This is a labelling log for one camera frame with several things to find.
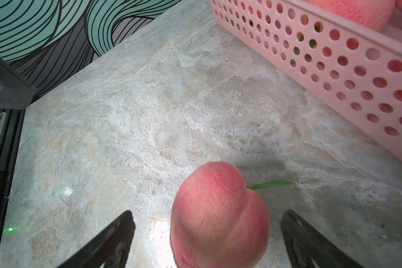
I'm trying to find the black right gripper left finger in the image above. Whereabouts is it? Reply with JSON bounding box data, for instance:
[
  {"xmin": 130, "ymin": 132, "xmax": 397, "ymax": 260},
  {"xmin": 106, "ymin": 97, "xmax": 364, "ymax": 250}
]
[{"xmin": 60, "ymin": 210, "xmax": 136, "ymax": 268}]

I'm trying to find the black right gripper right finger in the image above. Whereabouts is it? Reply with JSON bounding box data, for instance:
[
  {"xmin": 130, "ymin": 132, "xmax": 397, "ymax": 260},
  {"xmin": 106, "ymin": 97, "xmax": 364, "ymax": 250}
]
[{"xmin": 280, "ymin": 209, "xmax": 362, "ymax": 268}]

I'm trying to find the pink perforated plastic basket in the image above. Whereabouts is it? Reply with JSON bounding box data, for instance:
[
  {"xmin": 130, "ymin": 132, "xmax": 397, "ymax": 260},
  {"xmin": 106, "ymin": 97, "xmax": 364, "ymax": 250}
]
[{"xmin": 210, "ymin": 1, "xmax": 402, "ymax": 161}]

